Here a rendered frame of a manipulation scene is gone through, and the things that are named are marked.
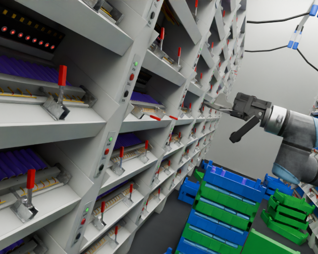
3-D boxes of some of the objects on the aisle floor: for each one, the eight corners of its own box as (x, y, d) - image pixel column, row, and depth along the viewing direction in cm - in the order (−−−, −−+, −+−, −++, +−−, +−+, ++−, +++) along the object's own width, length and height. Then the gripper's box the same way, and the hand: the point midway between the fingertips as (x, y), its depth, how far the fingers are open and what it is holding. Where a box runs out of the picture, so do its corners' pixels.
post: (128, 250, 155) (255, -99, 133) (122, 258, 146) (256, -114, 124) (96, 233, 159) (213, -106, 138) (87, 240, 150) (211, -122, 129)
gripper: (269, 104, 105) (213, 86, 110) (274, 102, 89) (208, 82, 94) (261, 127, 106) (205, 109, 111) (265, 128, 90) (200, 108, 95)
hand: (206, 105), depth 103 cm, fingers open, 9 cm apart
